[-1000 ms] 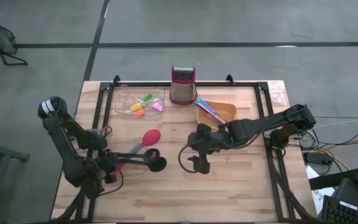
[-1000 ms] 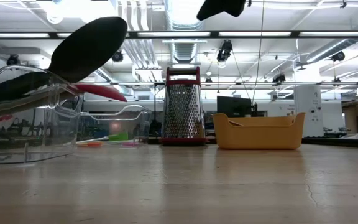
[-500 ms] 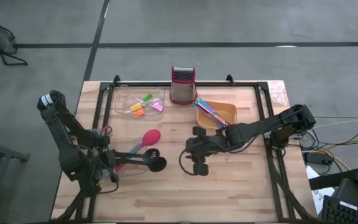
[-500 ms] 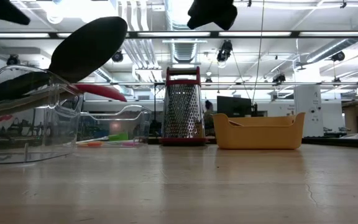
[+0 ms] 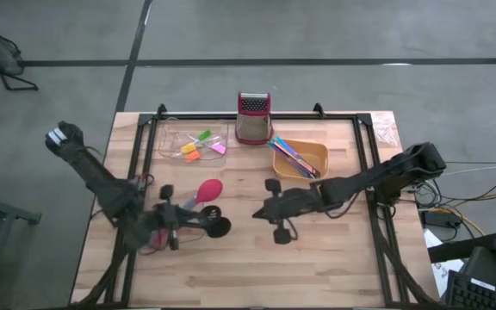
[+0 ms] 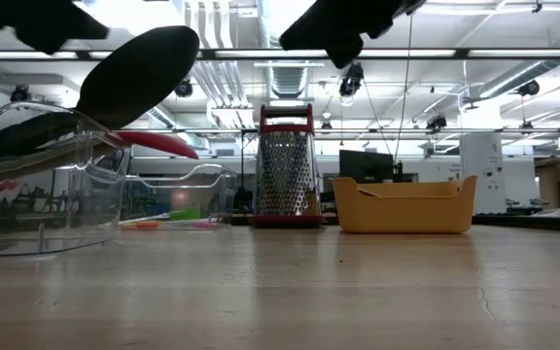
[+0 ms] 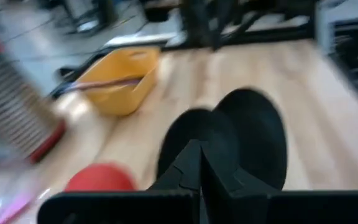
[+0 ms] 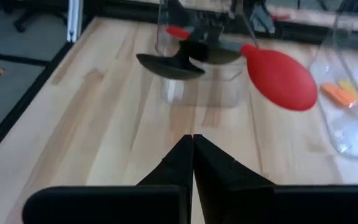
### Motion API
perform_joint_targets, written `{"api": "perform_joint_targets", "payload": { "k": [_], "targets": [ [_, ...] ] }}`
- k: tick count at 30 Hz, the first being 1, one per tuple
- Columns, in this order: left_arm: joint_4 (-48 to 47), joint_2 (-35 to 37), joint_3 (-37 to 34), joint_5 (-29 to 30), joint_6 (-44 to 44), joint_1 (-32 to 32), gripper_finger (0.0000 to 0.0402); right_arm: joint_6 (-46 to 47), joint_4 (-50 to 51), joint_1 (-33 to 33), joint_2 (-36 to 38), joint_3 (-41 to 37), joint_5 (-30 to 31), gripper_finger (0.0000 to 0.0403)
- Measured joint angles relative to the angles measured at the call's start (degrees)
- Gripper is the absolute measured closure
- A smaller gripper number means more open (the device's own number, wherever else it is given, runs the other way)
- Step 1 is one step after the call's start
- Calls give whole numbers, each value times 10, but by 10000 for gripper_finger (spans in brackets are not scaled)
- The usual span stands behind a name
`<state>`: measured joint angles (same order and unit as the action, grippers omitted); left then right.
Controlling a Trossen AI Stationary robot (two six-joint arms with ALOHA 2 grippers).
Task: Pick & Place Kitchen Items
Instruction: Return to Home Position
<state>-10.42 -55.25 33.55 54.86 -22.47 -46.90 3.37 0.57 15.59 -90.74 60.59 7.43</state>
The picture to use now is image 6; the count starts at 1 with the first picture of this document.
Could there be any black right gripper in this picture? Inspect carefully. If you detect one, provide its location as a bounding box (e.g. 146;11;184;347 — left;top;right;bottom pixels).
279;0;427;70

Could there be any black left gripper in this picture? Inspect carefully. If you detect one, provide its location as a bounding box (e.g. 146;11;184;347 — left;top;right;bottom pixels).
0;0;111;55

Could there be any black solid serving spoon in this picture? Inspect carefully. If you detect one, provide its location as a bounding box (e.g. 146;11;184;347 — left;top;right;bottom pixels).
0;24;201;167

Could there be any red spoon with steel handle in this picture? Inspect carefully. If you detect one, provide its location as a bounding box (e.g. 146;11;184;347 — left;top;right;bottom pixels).
0;129;199;203

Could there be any clear plastic container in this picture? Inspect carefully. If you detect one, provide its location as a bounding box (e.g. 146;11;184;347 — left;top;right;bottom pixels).
122;162;238;230
0;100;133;259

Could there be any green small clip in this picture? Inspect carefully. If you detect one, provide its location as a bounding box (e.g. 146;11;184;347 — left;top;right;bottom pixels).
168;207;202;222

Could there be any black ceiling spotlight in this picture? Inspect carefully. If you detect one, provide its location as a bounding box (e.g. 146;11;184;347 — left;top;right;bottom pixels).
425;114;449;132
10;84;31;103
516;79;542;97
174;76;194;98

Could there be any black computer monitor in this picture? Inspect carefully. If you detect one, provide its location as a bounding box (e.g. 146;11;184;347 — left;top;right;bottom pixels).
338;149;396;185

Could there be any red steel box grater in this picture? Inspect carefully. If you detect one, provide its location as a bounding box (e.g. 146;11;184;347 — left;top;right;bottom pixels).
249;103;325;229

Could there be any yellow plastic bin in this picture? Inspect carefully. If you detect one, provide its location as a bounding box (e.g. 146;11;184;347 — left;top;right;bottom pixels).
332;174;479;236

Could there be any black overhead camera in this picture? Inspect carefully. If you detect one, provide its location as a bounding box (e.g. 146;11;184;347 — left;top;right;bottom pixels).
338;61;365;97

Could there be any black overhead frame beam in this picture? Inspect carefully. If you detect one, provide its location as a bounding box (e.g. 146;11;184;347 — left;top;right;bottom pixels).
0;47;560;62

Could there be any black aluminium table frame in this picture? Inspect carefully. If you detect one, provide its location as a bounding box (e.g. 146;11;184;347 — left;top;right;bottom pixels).
472;214;560;233

